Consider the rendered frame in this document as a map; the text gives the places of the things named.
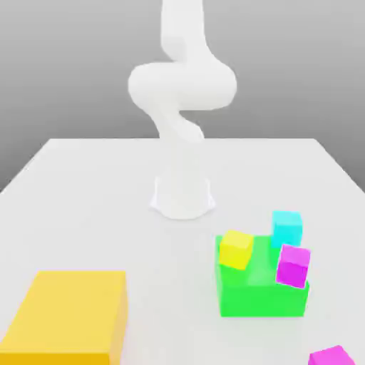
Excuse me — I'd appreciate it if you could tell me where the large orange box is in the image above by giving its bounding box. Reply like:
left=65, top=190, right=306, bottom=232
left=0, top=269, right=127, bottom=365

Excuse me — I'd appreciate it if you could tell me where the small yellow cube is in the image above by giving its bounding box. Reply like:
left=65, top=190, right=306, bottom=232
left=218, top=230, right=255, bottom=271

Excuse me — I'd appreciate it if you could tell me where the large green box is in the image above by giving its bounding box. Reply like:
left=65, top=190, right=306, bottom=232
left=215, top=235, right=310, bottom=318

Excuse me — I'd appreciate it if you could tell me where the small cyan cube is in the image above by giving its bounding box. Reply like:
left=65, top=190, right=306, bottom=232
left=270, top=210, right=304, bottom=249

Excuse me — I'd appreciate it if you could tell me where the small magenta cube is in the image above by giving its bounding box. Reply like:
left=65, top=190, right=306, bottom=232
left=275, top=244, right=312, bottom=289
left=307, top=344, right=356, bottom=365

